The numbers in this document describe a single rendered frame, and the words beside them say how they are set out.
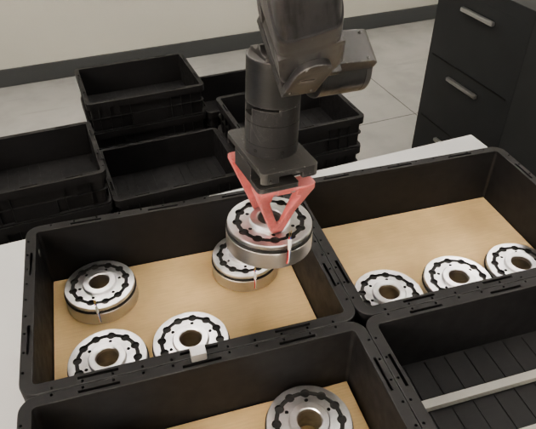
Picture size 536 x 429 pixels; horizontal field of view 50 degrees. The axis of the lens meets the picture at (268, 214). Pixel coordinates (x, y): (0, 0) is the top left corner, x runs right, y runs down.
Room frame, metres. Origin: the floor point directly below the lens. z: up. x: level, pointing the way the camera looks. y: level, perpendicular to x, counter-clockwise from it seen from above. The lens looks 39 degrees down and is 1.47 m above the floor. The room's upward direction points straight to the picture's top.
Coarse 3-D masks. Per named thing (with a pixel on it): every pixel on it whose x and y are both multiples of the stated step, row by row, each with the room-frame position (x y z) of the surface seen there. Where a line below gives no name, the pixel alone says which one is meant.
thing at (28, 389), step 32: (64, 224) 0.65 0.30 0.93; (96, 224) 0.66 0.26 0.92; (32, 256) 0.58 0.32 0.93; (320, 256) 0.58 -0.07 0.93; (32, 288) 0.52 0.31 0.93; (32, 320) 0.47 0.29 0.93; (320, 320) 0.47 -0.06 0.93; (352, 320) 0.47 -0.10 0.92; (32, 352) 0.42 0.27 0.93; (32, 384) 0.38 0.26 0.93; (64, 384) 0.38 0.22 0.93
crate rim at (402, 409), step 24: (288, 336) 0.44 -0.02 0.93; (312, 336) 0.45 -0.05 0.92; (336, 336) 0.45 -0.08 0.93; (360, 336) 0.44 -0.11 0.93; (216, 360) 0.41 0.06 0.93; (240, 360) 0.41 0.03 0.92; (96, 384) 0.38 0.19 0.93; (120, 384) 0.38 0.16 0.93; (384, 384) 0.38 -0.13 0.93; (24, 408) 0.35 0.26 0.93; (408, 408) 0.35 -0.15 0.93
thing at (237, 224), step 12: (240, 204) 0.56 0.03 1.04; (276, 204) 0.56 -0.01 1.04; (228, 216) 0.53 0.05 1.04; (240, 216) 0.53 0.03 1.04; (300, 216) 0.54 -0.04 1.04; (228, 228) 0.51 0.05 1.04; (240, 228) 0.51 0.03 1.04; (252, 228) 0.51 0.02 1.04; (288, 228) 0.51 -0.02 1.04; (300, 228) 0.52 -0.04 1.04; (240, 240) 0.49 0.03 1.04; (252, 240) 0.49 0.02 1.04; (264, 240) 0.49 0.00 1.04; (276, 240) 0.49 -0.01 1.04; (300, 240) 0.49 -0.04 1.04
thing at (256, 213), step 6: (258, 210) 0.54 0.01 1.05; (276, 210) 0.54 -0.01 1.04; (282, 210) 0.54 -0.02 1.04; (252, 216) 0.53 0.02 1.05; (258, 216) 0.53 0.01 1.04; (252, 222) 0.52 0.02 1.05; (258, 222) 0.52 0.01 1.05; (288, 222) 0.52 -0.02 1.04; (258, 228) 0.51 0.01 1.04; (264, 228) 0.50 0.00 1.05
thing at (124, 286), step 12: (96, 264) 0.64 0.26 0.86; (108, 264) 0.64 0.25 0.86; (120, 264) 0.64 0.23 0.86; (72, 276) 0.61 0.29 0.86; (84, 276) 0.61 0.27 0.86; (120, 276) 0.61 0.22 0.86; (132, 276) 0.61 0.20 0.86; (72, 288) 0.59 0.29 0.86; (120, 288) 0.59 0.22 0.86; (132, 288) 0.59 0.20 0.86; (72, 300) 0.56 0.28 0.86; (84, 300) 0.57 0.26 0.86; (96, 300) 0.56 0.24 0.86; (108, 300) 0.57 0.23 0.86; (120, 300) 0.56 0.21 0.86
